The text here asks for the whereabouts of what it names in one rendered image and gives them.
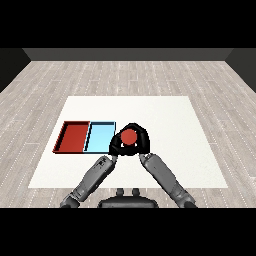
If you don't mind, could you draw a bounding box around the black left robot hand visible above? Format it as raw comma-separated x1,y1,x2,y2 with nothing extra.
108,122,135,157

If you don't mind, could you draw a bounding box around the red shallow open box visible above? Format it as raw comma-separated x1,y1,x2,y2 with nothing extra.
52,120,91,155

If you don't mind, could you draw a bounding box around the light blue shallow open box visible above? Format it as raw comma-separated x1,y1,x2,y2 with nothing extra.
83,120,117,154

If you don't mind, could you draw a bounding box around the dark grey robot body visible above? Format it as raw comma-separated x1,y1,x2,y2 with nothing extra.
97,188,160,209

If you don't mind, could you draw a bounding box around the small red can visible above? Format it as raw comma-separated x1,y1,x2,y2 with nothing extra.
119,128,138,147

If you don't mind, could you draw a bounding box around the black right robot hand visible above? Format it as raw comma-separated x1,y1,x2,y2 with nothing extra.
126,122,152,157

